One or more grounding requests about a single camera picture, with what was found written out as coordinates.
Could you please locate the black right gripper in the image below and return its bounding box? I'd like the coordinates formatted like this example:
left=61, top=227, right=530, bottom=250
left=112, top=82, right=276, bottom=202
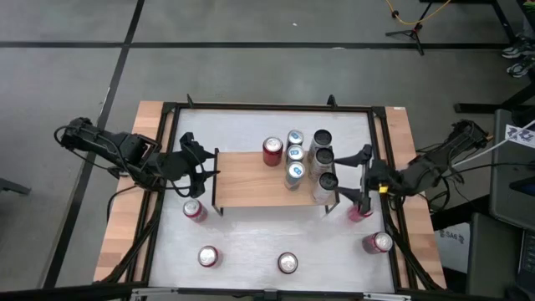
left=333, top=144, right=394, bottom=216

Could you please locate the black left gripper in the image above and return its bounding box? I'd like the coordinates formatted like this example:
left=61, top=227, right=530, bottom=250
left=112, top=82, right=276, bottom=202
left=160, top=131, right=222, bottom=199

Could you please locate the red soda can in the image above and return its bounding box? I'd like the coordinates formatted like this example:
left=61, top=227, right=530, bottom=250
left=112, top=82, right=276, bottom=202
left=196, top=245, right=223, bottom=269
left=182, top=198, right=209, bottom=223
left=346, top=203, right=375, bottom=223
left=361, top=231, right=395, bottom=256
left=262, top=135, right=284, bottom=168
left=277, top=251, right=299, bottom=275

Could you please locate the blue silver Red Bull can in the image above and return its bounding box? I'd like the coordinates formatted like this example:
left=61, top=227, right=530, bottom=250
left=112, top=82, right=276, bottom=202
left=283, top=161, right=307, bottom=192
left=285, top=144, right=306, bottom=166
left=286, top=129, right=305, bottom=148

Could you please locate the wooden shelf with black legs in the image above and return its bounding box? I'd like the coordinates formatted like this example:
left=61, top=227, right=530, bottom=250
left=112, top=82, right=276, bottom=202
left=211, top=145, right=339, bottom=217

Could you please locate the white cardboard box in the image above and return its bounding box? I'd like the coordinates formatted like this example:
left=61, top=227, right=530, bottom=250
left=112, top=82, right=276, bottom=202
left=434, top=223, right=471, bottom=275

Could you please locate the dark grey cabinet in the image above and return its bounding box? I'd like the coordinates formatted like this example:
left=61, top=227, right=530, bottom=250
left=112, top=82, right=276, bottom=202
left=466, top=212, right=535, bottom=300

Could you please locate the black tripod stand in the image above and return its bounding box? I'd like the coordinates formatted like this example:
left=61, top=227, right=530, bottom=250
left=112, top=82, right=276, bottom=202
left=385, top=0, right=436, bottom=56

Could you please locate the white printed tag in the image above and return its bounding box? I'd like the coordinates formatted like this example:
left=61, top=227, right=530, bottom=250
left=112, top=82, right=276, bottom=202
left=504, top=124, right=535, bottom=150

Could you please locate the grey chair leg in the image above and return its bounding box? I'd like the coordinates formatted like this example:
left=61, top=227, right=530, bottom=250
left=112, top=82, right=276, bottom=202
left=0, top=177, right=33, bottom=196

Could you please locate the person's shoe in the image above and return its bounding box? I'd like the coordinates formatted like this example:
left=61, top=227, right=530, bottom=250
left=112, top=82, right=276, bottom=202
left=501, top=35, right=535, bottom=59
left=506, top=56, right=535, bottom=79

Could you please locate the black cable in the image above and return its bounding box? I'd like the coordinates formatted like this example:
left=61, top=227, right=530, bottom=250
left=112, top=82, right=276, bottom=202
left=105, top=183, right=141, bottom=222
left=417, top=175, right=461, bottom=210

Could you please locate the black metal table frame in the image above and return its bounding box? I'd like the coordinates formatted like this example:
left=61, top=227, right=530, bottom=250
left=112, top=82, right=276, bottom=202
left=99, top=94, right=444, bottom=293

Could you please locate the white cable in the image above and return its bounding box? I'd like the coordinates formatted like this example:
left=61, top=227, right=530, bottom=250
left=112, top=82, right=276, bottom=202
left=453, top=120, right=535, bottom=168

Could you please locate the silver camera mount bar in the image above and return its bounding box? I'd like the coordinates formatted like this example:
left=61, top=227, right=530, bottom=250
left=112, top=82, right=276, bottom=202
left=129, top=286, right=413, bottom=301

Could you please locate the black desk frame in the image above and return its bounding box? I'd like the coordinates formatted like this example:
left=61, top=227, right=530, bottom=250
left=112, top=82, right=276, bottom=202
left=420, top=0, right=535, bottom=115

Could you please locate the yellow cable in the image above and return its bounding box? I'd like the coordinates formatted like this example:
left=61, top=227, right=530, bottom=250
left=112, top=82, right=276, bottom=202
left=383, top=0, right=452, bottom=26

